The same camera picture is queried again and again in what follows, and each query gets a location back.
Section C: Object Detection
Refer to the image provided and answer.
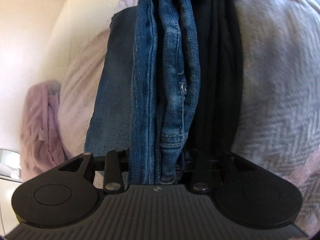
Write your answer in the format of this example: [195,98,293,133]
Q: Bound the black pants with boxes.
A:
[184,0,245,157]

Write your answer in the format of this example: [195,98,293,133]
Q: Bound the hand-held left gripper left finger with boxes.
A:
[56,149,130,194]

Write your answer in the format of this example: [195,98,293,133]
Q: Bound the lavender cloth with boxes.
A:
[19,80,67,183]

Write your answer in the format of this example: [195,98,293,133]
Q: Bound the blue denim jeans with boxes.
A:
[84,0,202,185]

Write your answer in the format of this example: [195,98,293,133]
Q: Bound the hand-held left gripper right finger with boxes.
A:
[179,149,254,194]

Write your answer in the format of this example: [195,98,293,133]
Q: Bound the white plastic object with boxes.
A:
[0,148,22,181]

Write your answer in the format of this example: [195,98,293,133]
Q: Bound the white and pink blanket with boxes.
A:
[47,0,320,232]

